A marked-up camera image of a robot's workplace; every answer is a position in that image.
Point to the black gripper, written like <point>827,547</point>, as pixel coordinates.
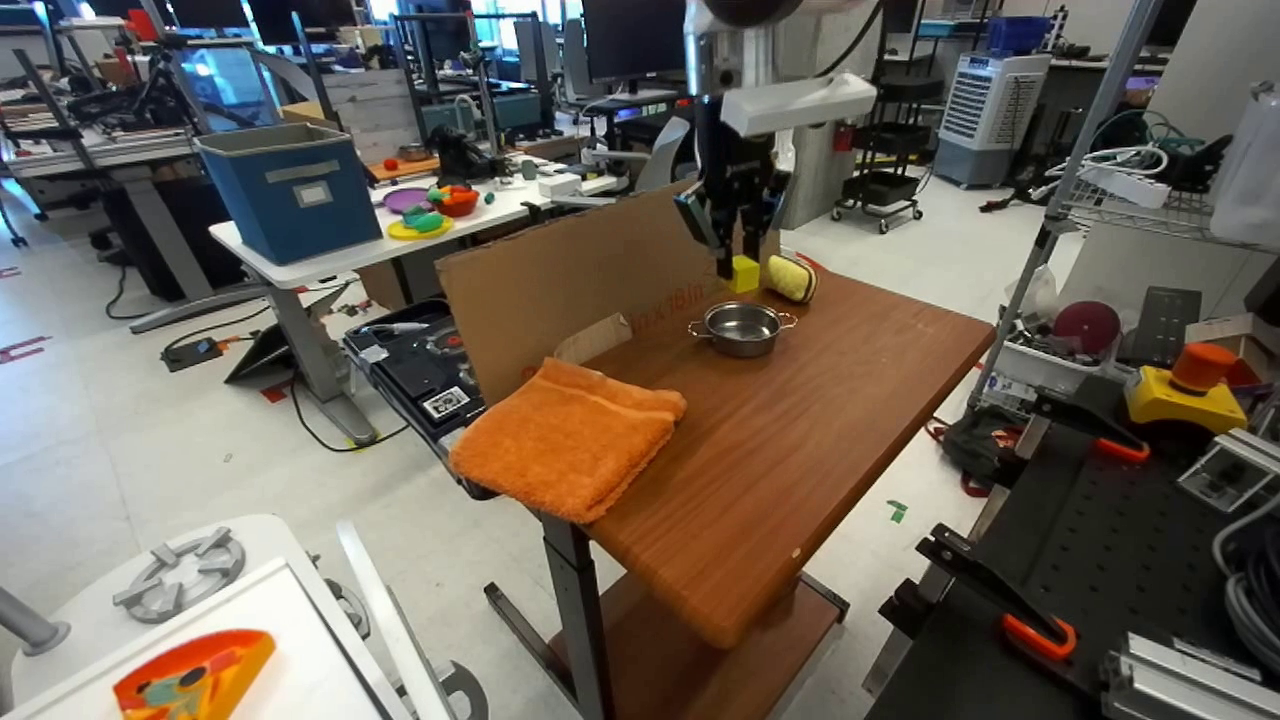
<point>737,189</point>

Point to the yellow block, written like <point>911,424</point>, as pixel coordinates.
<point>746,277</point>

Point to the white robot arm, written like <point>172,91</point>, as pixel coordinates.
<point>742,105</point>

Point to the silver metal bowl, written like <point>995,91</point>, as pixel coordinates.
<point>742,329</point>

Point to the yellow sponge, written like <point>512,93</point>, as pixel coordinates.
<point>790,277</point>

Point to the black computer monitor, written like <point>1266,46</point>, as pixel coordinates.
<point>632,39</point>

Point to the brown cardboard panel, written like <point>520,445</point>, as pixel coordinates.
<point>525,292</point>

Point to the white portable air conditioner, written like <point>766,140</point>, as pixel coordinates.
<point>984,119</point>

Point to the folded orange towel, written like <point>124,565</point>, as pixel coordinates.
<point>569,442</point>

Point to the colourful toy dishes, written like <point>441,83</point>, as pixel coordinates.
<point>427,214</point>

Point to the white side table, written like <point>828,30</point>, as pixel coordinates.
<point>323,370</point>

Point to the dark red round disc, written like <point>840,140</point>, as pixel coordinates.
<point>1085,329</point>

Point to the black remote keypad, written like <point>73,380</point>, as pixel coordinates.
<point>1159,332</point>

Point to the blue storage bin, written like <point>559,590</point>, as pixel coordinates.
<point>295,189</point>

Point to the wooden lower table shelf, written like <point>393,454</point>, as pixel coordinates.
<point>661,670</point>

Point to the yellow emergency stop button box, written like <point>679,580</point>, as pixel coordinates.
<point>1189,393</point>

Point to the black perforated breadboard plate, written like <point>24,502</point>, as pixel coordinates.
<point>1107,547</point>

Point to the white toy stove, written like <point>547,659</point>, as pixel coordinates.
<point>340,644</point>

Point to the orange toy piece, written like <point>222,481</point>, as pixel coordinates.
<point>197,682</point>

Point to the left orange-handled clamp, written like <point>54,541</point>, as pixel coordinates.
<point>1022,621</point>

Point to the orange-handled clamp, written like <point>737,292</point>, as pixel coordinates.
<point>1111,438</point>
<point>1022,621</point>

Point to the right orange-handled clamp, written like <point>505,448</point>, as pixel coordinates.
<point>1111,438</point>

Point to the right silver aluminium bracket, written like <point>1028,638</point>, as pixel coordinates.
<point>1233,469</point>

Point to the silver aluminium bracket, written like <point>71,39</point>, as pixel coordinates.
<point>1233,469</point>
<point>1148,677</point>

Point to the left silver aluminium bracket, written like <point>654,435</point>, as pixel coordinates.
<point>1148,677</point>

